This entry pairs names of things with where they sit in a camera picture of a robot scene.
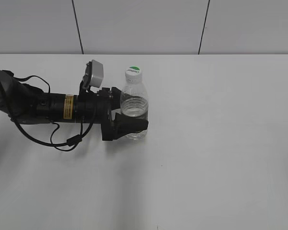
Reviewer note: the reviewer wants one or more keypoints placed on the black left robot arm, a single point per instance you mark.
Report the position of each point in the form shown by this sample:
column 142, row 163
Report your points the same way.
column 29, row 105

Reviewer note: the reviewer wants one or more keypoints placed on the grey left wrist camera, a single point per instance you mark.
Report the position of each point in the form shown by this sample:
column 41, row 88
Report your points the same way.
column 94, row 74

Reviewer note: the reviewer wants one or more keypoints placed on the white green bottle cap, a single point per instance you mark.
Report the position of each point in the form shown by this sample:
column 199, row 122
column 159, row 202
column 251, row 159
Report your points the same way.
column 133, row 73

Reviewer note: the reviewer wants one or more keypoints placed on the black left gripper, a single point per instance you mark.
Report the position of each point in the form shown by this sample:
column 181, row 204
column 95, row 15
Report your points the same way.
column 96, row 108

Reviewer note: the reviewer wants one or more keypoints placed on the clear plastic water bottle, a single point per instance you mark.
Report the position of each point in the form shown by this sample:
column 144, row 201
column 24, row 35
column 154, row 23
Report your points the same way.
column 134, row 100

